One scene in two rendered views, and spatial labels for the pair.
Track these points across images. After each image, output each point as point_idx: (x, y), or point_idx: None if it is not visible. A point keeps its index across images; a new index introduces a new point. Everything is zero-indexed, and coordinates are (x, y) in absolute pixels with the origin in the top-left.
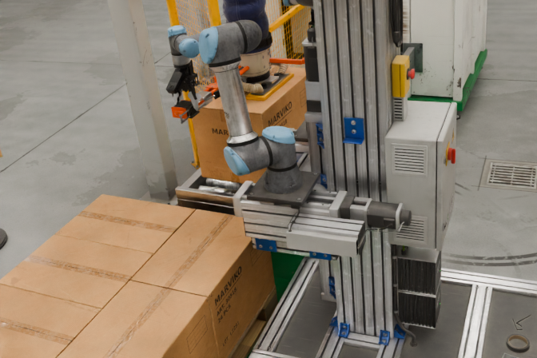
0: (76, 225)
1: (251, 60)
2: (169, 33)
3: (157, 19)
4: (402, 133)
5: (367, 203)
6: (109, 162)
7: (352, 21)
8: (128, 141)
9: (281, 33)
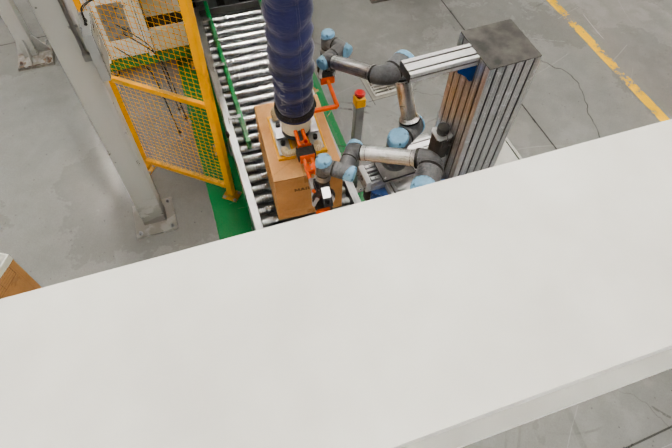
0: None
1: (305, 123)
2: (322, 166)
3: None
4: None
5: None
6: (52, 205)
7: (494, 125)
8: (41, 172)
9: (140, 8)
